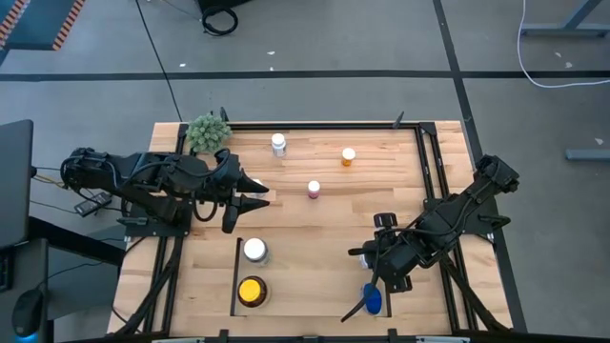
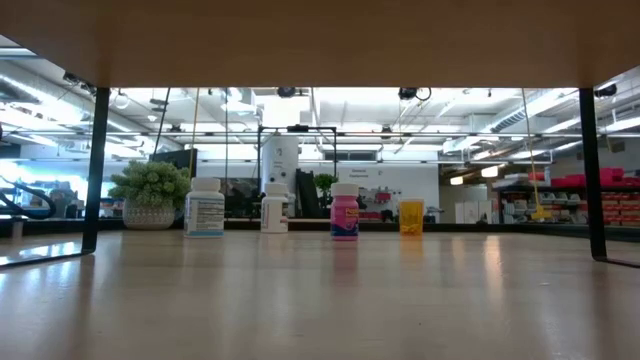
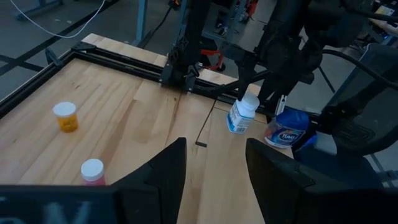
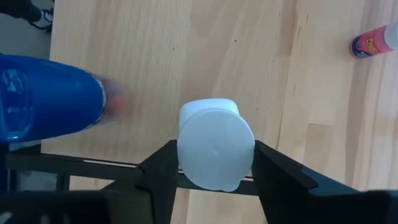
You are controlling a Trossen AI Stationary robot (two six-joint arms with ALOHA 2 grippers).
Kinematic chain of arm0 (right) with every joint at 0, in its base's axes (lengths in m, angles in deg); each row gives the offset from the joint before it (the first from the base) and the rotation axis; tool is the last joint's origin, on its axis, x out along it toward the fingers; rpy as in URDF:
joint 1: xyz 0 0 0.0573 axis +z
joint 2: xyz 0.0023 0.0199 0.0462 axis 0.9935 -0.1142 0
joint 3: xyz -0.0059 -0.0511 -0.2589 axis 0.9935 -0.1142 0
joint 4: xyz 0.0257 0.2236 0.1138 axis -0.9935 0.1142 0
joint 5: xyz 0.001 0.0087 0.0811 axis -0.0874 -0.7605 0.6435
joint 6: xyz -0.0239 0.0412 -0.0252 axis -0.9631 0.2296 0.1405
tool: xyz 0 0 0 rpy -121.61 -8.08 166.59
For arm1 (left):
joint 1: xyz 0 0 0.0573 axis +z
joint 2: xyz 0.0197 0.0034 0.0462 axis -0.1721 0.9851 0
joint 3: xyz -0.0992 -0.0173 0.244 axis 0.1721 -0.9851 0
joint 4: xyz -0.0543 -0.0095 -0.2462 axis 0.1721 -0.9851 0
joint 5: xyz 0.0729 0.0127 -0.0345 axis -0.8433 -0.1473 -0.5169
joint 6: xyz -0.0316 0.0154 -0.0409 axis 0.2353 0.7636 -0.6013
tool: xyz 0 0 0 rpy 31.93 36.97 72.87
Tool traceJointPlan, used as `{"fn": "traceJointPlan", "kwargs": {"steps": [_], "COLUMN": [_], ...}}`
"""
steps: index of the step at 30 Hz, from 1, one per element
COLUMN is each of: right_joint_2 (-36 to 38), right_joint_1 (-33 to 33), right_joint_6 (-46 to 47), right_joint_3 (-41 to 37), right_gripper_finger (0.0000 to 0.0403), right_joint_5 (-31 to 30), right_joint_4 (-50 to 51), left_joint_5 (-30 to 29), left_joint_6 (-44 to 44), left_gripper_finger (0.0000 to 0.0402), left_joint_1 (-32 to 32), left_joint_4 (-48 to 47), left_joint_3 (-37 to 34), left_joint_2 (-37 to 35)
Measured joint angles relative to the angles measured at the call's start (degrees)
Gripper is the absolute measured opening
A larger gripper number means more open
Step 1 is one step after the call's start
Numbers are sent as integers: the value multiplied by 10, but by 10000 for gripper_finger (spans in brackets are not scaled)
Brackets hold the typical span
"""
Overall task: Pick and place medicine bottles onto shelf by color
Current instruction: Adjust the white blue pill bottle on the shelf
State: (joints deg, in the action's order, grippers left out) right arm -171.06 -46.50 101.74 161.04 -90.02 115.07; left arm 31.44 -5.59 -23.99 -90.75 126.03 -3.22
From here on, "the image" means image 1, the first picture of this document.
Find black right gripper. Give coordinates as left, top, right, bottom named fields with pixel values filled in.
left=339, top=236, right=423, bottom=324

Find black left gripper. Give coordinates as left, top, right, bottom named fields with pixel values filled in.
left=204, top=152, right=272, bottom=216

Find blue oval bottle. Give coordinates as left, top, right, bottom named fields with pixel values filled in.
left=361, top=282, right=384, bottom=316

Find large white supplement bottle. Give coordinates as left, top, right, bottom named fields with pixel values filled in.
left=242, top=236, right=271, bottom=267

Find small white pill bottle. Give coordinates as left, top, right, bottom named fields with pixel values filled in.
left=271, top=132, right=288, bottom=158

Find fish oil bottle yellow lid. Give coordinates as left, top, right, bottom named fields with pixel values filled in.
left=236, top=275, right=269, bottom=309

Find green plant in white pot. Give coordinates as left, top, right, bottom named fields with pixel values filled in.
left=185, top=113, right=234, bottom=154

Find black power adapter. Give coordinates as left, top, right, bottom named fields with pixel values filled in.
left=73, top=191, right=113, bottom=218

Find dark grey monitor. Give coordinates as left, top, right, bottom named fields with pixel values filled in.
left=0, top=118, right=35, bottom=250

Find black desk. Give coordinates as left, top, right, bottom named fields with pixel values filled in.
left=0, top=216, right=126, bottom=343

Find black computer mouse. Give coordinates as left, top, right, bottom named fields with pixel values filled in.
left=10, top=288, right=45, bottom=339

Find grey metal stand foot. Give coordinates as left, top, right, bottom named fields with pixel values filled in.
left=565, top=149, right=610, bottom=162
left=519, top=0, right=610, bottom=38

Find hazard-striped grey platform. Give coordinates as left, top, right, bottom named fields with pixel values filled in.
left=0, top=0, right=88, bottom=52

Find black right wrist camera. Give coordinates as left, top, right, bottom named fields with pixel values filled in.
left=385, top=275, right=414, bottom=294

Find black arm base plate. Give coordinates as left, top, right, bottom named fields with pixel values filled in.
left=117, top=198, right=194, bottom=238
left=422, top=195, right=512, bottom=236

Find black metal table frame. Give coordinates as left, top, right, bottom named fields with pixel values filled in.
left=112, top=107, right=525, bottom=343

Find thin black floor cable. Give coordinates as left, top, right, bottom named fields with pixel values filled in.
left=134, top=0, right=184, bottom=122

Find coiled black cable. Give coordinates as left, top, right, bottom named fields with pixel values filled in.
left=200, top=5, right=239, bottom=37

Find yellow cable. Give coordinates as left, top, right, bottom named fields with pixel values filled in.
left=32, top=173, right=67, bottom=189

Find white floor cable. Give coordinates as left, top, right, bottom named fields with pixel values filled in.
left=517, top=0, right=610, bottom=90

